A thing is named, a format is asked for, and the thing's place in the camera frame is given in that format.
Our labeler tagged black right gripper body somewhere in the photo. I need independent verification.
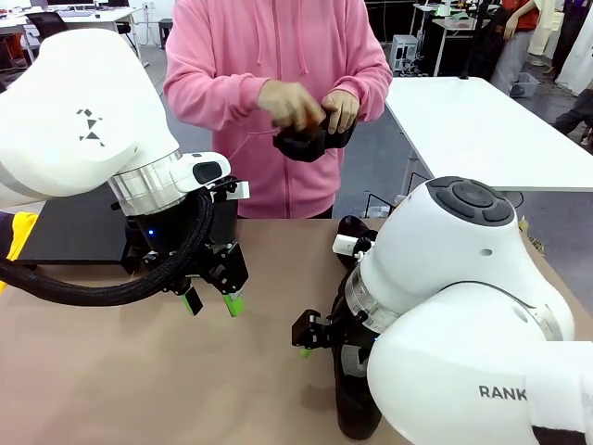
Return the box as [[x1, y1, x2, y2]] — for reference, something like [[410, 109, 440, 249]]
[[323, 277, 372, 349]]

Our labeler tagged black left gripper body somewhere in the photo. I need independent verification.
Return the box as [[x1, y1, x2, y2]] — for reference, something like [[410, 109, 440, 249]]
[[125, 197, 212, 274]]

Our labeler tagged person left forearm pink sleeve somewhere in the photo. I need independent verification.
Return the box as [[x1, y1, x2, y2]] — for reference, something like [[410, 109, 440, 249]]
[[354, 59, 394, 122]]

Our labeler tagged person right forearm pink sleeve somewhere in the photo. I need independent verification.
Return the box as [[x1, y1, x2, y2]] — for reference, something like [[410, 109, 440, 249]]
[[164, 69, 274, 129]]

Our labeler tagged black metal shoe stand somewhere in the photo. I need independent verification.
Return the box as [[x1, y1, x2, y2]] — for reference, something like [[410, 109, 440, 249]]
[[120, 201, 239, 274], [18, 184, 131, 274]]

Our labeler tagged person right hand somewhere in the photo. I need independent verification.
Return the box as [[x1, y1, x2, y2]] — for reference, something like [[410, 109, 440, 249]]
[[257, 79, 325, 134]]

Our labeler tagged person left hand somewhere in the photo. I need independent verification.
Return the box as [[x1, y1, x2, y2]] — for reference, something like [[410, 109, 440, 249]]
[[321, 91, 360, 135]]

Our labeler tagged white office desk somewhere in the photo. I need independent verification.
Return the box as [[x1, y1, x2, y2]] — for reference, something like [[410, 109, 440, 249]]
[[0, 6, 145, 70]]

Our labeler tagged large white table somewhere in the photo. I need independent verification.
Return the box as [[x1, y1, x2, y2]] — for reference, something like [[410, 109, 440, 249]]
[[384, 76, 593, 194]]

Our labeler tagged black office chair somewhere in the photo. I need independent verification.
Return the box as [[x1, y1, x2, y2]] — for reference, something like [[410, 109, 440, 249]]
[[25, 11, 70, 33]]

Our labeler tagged person torso pink hoodie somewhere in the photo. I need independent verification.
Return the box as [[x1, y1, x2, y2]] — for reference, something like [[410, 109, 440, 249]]
[[162, 0, 394, 220]]

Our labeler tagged white computer tower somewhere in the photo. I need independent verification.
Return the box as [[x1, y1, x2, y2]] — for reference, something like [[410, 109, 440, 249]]
[[391, 34, 421, 74]]

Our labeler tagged grey plastic bin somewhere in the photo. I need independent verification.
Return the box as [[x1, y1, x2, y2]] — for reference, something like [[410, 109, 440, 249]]
[[509, 71, 541, 98]]

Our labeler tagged bystander in dark trousers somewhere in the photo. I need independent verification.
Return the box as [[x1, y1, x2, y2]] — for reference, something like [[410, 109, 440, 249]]
[[553, 87, 593, 145]]

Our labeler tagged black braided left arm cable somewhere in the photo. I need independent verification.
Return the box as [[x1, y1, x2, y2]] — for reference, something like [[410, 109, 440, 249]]
[[0, 192, 214, 307]]

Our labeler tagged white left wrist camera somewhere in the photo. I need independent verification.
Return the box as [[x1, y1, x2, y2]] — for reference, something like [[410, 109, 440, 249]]
[[210, 178, 251, 201]]

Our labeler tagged yellow fabric strap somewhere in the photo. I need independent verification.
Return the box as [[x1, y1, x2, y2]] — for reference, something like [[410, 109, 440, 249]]
[[0, 210, 39, 296]]

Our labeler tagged background table white frame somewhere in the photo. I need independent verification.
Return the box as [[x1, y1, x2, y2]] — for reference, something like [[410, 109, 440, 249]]
[[411, 2, 492, 78]]

